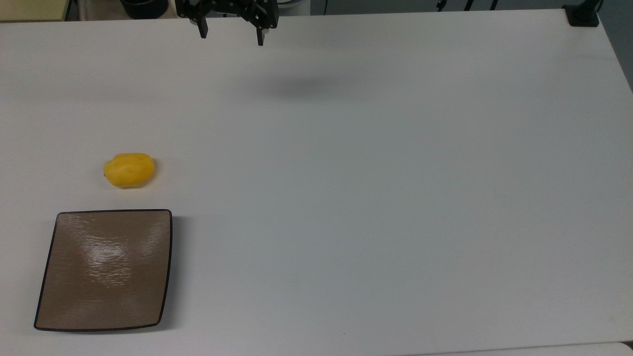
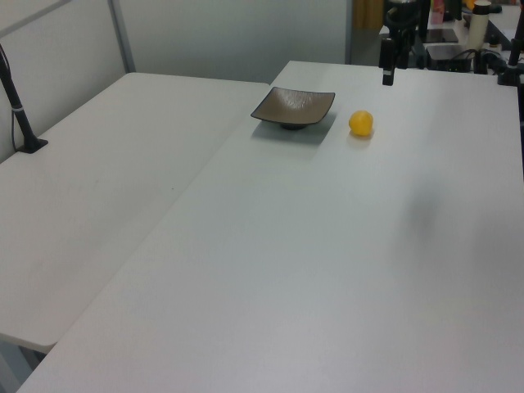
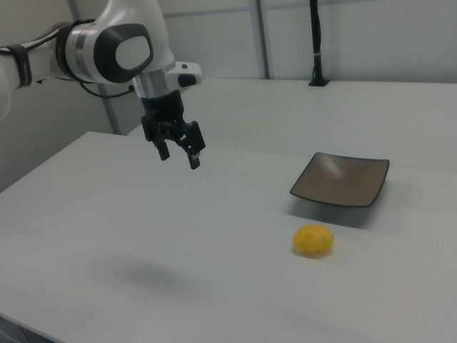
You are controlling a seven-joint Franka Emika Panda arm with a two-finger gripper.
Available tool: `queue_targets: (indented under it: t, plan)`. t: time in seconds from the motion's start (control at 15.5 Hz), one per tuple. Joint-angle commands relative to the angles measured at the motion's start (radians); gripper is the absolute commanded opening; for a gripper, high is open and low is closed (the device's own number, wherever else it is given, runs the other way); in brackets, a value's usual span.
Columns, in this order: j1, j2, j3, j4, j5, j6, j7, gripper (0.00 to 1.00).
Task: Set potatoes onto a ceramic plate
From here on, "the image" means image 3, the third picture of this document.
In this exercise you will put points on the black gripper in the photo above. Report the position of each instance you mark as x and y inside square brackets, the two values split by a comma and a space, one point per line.
[162, 107]

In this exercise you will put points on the yellow lemon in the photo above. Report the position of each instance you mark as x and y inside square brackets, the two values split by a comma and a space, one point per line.
[313, 241]

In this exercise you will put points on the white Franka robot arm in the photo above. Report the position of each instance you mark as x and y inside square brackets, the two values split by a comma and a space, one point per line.
[118, 14]

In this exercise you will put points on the brown square ceramic plate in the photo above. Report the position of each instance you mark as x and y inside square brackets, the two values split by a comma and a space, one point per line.
[339, 178]

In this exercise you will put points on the black pole stand with base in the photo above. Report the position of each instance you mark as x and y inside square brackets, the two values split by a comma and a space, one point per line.
[315, 28]

